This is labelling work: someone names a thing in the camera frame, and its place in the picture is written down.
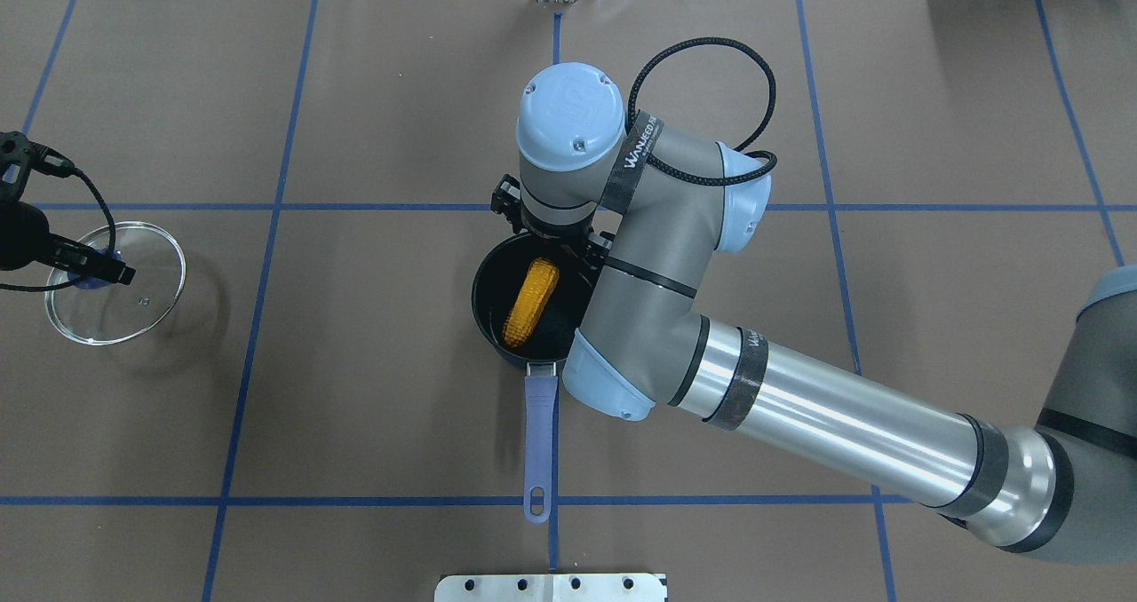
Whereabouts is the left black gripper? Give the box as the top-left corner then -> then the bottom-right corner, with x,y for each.
44,234 -> 136,287

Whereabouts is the glass pot lid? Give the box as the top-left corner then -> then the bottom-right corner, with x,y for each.
44,221 -> 186,346

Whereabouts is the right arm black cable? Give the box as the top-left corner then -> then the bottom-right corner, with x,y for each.
626,38 -> 779,187

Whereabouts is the metal base plate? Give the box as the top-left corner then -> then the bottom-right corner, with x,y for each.
433,574 -> 670,601

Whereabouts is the dark blue saucepan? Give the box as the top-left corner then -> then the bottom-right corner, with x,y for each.
471,233 -> 598,525

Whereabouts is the yellow plastic corn cob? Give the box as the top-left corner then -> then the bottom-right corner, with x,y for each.
501,257 -> 561,351

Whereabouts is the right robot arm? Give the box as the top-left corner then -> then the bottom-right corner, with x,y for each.
501,61 -> 1136,563

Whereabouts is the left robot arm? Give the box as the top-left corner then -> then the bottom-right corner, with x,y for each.
1,203 -> 136,292

